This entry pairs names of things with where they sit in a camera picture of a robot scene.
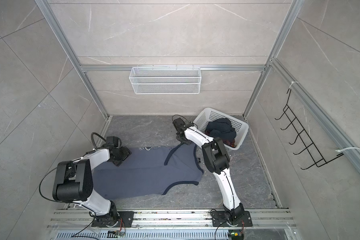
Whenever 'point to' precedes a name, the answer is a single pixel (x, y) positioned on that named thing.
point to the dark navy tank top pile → (221, 128)
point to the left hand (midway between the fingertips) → (127, 152)
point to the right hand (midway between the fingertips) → (183, 138)
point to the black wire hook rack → (316, 156)
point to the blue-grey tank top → (147, 172)
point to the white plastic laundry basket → (208, 114)
